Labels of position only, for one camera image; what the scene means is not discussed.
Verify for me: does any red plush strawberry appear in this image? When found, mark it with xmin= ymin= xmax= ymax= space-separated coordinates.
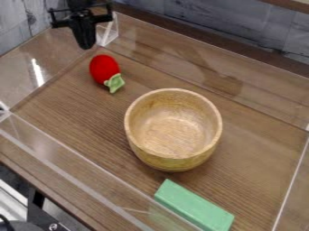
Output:
xmin=89 ymin=54 xmax=126 ymax=94

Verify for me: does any clear acrylic front wall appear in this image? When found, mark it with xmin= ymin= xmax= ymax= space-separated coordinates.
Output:
xmin=0 ymin=110 xmax=203 ymax=231

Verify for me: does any clear acrylic corner bracket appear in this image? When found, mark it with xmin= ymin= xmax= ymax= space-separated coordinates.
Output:
xmin=96 ymin=13 xmax=118 ymax=47

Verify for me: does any black table leg bracket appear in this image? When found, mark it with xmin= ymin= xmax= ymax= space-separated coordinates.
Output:
xmin=27 ymin=188 xmax=76 ymax=231

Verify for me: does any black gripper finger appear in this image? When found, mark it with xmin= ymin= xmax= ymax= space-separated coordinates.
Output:
xmin=69 ymin=20 xmax=87 ymax=50
xmin=84 ymin=19 xmax=95 ymax=49

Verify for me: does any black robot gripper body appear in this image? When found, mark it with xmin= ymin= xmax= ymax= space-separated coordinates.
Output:
xmin=47 ymin=0 xmax=114 ymax=28

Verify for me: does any black cable bottom left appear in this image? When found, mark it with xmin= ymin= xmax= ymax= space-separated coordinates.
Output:
xmin=0 ymin=214 xmax=17 ymax=231

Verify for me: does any green rectangular block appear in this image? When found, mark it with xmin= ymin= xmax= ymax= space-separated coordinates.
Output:
xmin=154 ymin=180 xmax=234 ymax=231

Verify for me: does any light wooden bowl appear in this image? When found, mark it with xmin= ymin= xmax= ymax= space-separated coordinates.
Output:
xmin=124 ymin=88 xmax=223 ymax=172

